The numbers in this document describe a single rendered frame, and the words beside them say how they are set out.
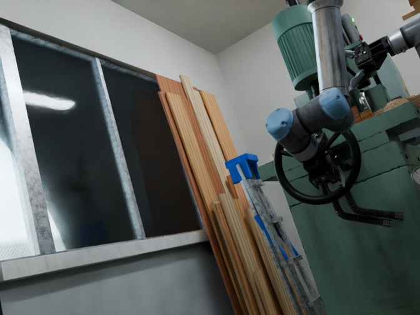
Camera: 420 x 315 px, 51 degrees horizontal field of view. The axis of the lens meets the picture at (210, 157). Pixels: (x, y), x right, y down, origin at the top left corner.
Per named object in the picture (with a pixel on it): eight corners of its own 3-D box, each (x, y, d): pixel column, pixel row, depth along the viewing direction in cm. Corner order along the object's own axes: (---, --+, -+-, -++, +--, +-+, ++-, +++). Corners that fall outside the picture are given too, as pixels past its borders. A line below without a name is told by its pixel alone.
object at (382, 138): (285, 183, 165) (282, 173, 166) (306, 182, 182) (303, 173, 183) (389, 141, 144) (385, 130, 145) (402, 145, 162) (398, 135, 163)
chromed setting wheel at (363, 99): (365, 117, 172) (353, 89, 175) (373, 120, 182) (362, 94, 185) (372, 114, 171) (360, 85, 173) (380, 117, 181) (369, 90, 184)
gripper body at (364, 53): (347, 49, 147) (382, 30, 141) (355, 55, 154) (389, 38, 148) (355, 69, 145) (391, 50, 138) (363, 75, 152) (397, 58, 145)
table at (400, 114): (248, 182, 163) (243, 167, 165) (283, 181, 188) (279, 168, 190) (412, 113, 132) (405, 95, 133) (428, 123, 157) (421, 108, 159)
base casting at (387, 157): (287, 207, 164) (279, 185, 166) (337, 200, 211) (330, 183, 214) (407, 164, 141) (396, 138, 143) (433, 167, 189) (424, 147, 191)
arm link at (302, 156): (285, 136, 118) (312, 124, 114) (294, 145, 121) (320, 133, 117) (287, 158, 113) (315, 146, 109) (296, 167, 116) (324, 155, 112)
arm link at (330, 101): (344, 90, 111) (306, 112, 116) (331, 81, 102) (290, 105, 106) (358, 117, 109) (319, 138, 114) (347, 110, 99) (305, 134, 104)
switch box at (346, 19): (347, 49, 197) (334, 19, 201) (353, 54, 206) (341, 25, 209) (360, 42, 194) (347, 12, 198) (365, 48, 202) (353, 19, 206)
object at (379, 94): (370, 119, 179) (359, 93, 182) (374, 120, 185) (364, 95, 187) (393, 109, 174) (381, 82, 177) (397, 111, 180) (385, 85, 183)
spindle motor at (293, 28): (287, 88, 174) (262, 21, 182) (304, 95, 189) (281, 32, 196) (328, 67, 165) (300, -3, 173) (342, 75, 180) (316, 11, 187)
